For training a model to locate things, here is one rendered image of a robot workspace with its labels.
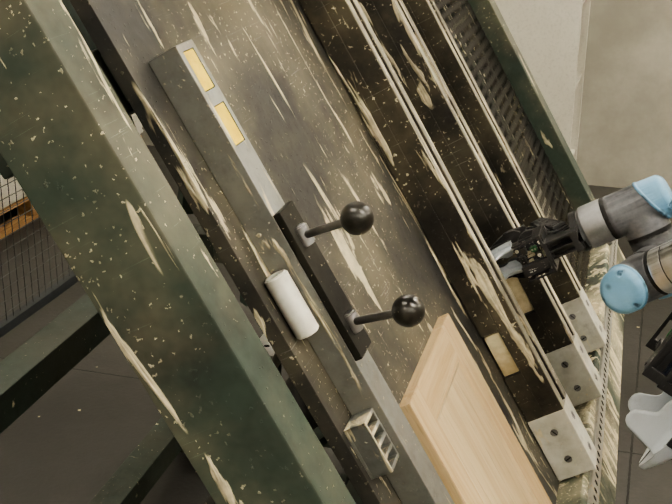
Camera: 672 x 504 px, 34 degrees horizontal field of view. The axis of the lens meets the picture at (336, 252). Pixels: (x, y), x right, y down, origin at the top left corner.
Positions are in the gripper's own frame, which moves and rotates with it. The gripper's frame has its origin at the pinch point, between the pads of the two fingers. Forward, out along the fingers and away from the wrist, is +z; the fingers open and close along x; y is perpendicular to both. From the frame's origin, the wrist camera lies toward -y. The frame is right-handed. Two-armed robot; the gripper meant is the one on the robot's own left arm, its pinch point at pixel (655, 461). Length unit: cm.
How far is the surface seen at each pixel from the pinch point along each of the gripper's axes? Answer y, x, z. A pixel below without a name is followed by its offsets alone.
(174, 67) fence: 66, -10, -4
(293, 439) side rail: 31.4, 12.4, 13.4
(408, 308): 29.0, -7.4, 4.4
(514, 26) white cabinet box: 60, -414, 54
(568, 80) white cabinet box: 26, -414, 62
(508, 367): 9, -70, 34
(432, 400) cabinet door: 19.5, -32.1, 26.5
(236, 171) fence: 54, -10, 3
